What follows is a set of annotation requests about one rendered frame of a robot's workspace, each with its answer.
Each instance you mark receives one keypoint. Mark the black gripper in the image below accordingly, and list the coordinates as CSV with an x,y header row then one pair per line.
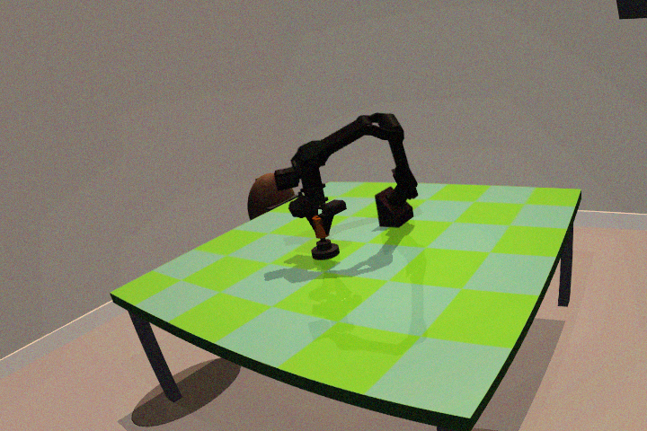
x,y
329,210

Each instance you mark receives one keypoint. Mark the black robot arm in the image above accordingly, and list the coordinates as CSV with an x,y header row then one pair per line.
x,y
314,154

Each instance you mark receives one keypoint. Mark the orange knob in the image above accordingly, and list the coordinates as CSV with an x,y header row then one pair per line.
x,y
319,227

